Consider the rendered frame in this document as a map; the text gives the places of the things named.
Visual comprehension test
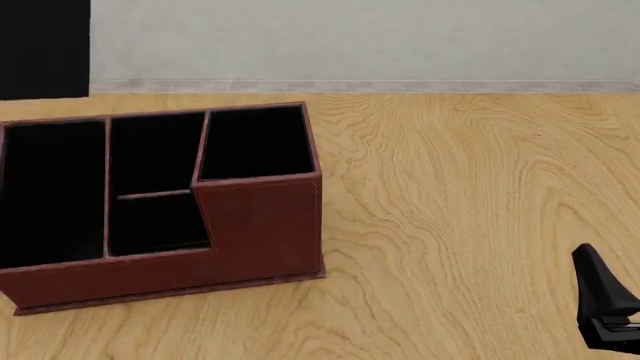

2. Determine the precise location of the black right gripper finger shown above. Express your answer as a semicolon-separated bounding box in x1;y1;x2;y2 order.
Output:
571;243;640;326

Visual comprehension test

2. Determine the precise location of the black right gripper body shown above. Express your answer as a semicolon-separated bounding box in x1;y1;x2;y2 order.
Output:
576;313;640;352

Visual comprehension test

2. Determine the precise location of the red-brown desk caddy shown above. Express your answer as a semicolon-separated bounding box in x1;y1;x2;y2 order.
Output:
0;101;327;317

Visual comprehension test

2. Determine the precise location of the black wall panel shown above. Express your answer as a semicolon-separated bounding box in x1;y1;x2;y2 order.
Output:
0;0;92;102

